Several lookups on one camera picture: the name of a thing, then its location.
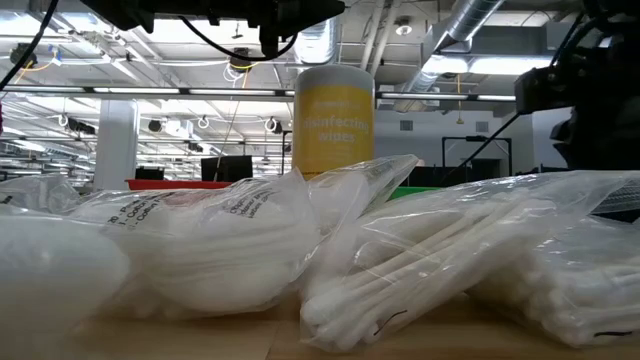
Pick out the clear bag of cotton swabs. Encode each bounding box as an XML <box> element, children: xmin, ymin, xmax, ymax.
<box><xmin>467</xmin><ymin>214</ymin><xmax>640</xmax><ymax>350</ymax></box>
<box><xmin>298</xmin><ymin>168</ymin><xmax>640</xmax><ymax>354</ymax></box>

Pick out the clear bag of white cotton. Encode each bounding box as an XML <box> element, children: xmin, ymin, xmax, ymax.
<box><xmin>299</xmin><ymin>153</ymin><xmax>420</xmax><ymax>241</ymax></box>

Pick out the clear vanity pack bag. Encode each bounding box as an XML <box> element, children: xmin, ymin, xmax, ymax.
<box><xmin>0</xmin><ymin>172</ymin><xmax>174</xmax><ymax>360</ymax></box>
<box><xmin>97</xmin><ymin>168</ymin><xmax>324</xmax><ymax>319</ymax></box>

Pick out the yellow disinfecting wipes canister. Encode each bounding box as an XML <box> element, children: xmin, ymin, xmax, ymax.
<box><xmin>292</xmin><ymin>63</ymin><xmax>376</xmax><ymax>181</ymax></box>

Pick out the bright ceiling light panel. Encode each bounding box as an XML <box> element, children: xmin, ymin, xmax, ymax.
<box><xmin>422</xmin><ymin>53</ymin><xmax>554</xmax><ymax>77</ymax></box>

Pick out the black pole stand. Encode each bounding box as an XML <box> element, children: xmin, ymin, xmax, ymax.
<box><xmin>279</xmin><ymin>128</ymin><xmax>294</xmax><ymax>174</ymax></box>

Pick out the long ceiling light bar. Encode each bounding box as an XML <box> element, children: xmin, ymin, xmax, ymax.
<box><xmin>0</xmin><ymin>83</ymin><xmax>296</xmax><ymax>99</ymax></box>
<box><xmin>374</xmin><ymin>91</ymin><xmax>519</xmax><ymax>104</ymax></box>

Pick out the black computer monitor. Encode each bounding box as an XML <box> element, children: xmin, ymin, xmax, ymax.
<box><xmin>201</xmin><ymin>155</ymin><xmax>254</xmax><ymax>183</ymax></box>

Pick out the green plastic basket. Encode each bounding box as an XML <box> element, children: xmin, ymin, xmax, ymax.
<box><xmin>383</xmin><ymin>185</ymin><xmax>442</xmax><ymax>203</ymax></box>

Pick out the red plastic basket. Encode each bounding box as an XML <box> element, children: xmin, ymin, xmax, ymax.
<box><xmin>124</xmin><ymin>178</ymin><xmax>236</xmax><ymax>192</ymax></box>

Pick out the small black box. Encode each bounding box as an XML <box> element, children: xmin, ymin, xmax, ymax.
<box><xmin>134</xmin><ymin>166</ymin><xmax>166</xmax><ymax>182</ymax></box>

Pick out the white building column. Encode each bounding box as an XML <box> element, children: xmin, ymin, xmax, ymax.
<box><xmin>93</xmin><ymin>98</ymin><xmax>140</xmax><ymax>192</ymax></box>

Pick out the silver round air duct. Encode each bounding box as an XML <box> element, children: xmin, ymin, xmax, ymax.
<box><xmin>293</xmin><ymin>19</ymin><xmax>342</xmax><ymax>66</ymax></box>

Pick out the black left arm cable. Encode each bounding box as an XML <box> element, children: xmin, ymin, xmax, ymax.
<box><xmin>178</xmin><ymin>15</ymin><xmax>300</xmax><ymax>64</ymax></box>

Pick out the black ceiling cable reel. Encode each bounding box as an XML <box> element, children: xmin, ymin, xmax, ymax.
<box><xmin>9</xmin><ymin>43</ymin><xmax>39</xmax><ymax>70</ymax></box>
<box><xmin>228</xmin><ymin>47</ymin><xmax>254</xmax><ymax>74</ymax></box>

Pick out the long black power cable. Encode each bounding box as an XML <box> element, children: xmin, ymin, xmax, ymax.
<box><xmin>0</xmin><ymin>0</ymin><xmax>60</xmax><ymax>92</ymax></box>
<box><xmin>441</xmin><ymin>112</ymin><xmax>524</xmax><ymax>184</ymax></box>

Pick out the black metal stand frame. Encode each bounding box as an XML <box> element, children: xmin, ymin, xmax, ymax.
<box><xmin>441</xmin><ymin>134</ymin><xmax>514</xmax><ymax>176</ymax></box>

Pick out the yellow hanging cord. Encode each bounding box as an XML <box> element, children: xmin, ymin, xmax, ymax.
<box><xmin>454</xmin><ymin>73</ymin><xmax>465</xmax><ymax>126</ymax></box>

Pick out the silver slanted air duct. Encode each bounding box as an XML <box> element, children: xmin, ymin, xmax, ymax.
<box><xmin>399</xmin><ymin>0</ymin><xmax>506</xmax><ymax>96</ymax></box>

